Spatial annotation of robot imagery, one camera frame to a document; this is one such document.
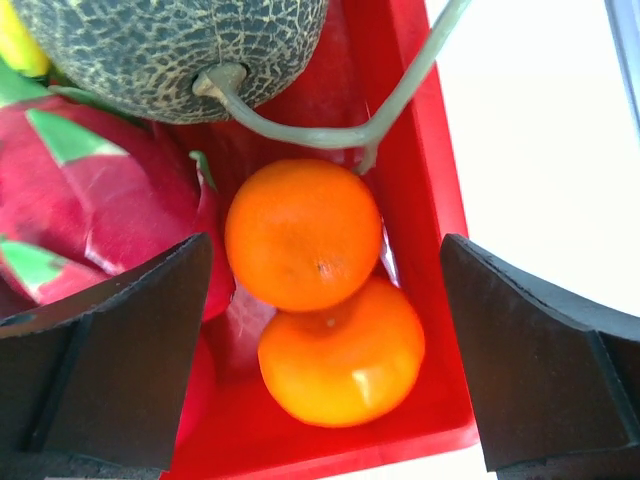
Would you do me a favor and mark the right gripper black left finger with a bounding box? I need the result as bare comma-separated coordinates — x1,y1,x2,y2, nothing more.
1,233,213,471

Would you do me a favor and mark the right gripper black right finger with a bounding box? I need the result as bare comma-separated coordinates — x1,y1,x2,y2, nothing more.
440,234,639,472

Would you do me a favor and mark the orange fake tangerine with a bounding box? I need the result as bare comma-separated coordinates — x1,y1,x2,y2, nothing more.
257,277,426,428
225,159,382,311

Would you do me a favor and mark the pink fake dragon fruit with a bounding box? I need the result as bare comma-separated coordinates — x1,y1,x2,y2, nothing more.
1,67,235,319

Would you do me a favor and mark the green fake melon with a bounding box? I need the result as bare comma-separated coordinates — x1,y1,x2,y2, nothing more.
13,1,467,174

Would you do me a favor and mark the yellow fake banana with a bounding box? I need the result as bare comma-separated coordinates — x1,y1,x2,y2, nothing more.
0,0,51,78

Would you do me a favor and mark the red plastic tray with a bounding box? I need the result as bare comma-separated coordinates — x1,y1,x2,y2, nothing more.
169,1,478,479

